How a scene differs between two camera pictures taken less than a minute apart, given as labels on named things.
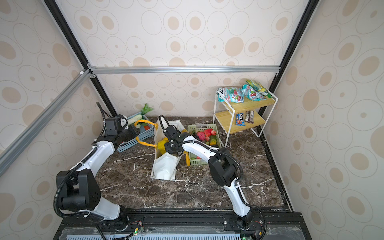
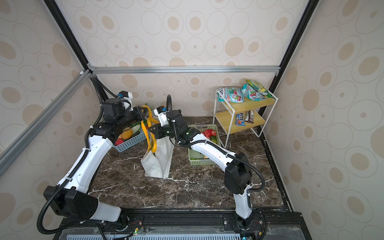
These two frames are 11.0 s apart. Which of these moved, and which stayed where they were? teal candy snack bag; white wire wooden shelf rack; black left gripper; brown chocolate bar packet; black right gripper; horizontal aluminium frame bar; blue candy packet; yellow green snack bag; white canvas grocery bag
Moved: white canvas grocery bag; black right gripper; black left gripper
Stayed: blue candy packet; white wire wooden shelf rack; horizontal aluminium frame bar; yellow green snack bag; teal candy snack bag; brown chocolate bar packet
